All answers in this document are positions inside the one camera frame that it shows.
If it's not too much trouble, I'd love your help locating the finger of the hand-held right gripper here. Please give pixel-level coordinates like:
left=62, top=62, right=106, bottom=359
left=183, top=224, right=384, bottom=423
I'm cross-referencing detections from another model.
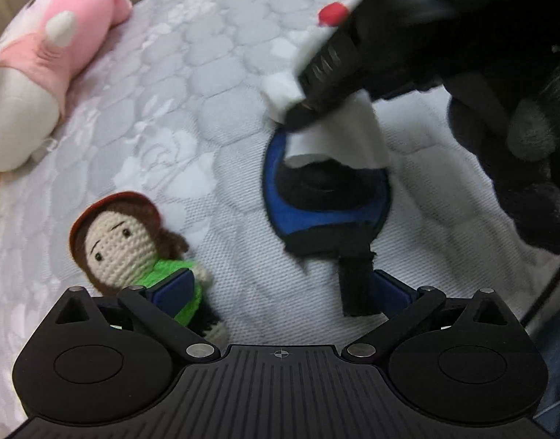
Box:
left=284, top=27, right=369, bottom=131

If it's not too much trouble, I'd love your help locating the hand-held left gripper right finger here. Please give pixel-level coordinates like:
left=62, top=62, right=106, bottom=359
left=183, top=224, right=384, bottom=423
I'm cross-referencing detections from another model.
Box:
left=341, top=271, right=514, bottom=363

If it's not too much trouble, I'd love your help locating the pink and white plush toy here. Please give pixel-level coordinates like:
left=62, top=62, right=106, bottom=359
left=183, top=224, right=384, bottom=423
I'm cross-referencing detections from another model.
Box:
left=0, top=0, right=134, bottom=172

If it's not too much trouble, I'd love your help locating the red and white rocket toy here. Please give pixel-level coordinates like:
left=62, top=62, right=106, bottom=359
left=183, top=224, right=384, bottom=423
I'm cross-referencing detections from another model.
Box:
left=317, top=0, right=400, bottom=27

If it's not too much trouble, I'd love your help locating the crochet doll with red hat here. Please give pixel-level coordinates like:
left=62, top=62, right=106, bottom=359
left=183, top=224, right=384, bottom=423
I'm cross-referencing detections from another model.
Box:
left=70, top=191, right=228, bottom=346

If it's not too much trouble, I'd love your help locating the person's leg in jeans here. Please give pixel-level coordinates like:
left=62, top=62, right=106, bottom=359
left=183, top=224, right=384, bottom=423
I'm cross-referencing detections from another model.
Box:
left=531, top=320, right=560, bottom=439

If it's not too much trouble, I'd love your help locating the white wipe cloth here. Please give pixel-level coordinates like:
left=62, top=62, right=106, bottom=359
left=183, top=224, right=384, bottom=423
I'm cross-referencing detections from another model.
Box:
left=262, top=23, right=393, bottom=170

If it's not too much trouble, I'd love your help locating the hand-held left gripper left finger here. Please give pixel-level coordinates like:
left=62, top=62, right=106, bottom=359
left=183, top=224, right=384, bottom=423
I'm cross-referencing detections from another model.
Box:
left=55, top=270, right=219, bottom=362

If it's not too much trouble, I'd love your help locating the blue and black fabric container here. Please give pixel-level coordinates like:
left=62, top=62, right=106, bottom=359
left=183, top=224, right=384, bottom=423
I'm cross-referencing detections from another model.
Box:
left=261, top=129, right=395, bottom=318

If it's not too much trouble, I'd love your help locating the person's right hand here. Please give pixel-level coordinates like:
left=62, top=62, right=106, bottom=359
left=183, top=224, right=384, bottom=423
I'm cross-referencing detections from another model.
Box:
left=447, top=52, right=560, bottom=175

